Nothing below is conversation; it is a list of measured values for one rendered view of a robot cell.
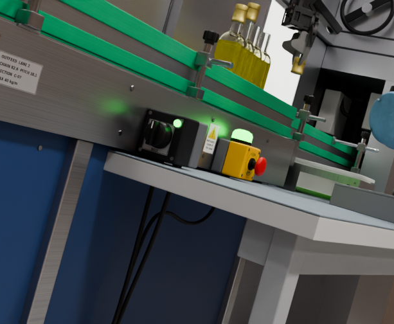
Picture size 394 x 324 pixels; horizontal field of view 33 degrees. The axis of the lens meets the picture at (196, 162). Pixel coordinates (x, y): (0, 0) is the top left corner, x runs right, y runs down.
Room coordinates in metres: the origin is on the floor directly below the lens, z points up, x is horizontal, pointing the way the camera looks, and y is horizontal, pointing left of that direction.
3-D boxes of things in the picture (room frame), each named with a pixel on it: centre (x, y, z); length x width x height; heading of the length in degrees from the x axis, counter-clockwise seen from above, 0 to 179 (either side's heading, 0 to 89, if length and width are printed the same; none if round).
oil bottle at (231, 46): (1.65, 0.00, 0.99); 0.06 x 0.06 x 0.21; 61
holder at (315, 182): (1.87, -0.34, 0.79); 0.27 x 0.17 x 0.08; 62
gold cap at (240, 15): (1.65, 0.00, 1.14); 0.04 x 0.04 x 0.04
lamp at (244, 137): (1.39, -0.08, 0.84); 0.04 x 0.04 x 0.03
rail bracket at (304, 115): (1.80, -0.22, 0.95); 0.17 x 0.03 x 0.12; 62
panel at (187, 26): (2.04, -0.06, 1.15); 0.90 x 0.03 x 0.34; 152
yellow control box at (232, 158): (1.39, -0.08, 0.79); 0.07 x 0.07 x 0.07; 62
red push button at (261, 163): (1.37, -0.12, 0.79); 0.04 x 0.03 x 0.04; 152
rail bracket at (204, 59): (1.25, 0.02, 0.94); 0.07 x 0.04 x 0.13; 62
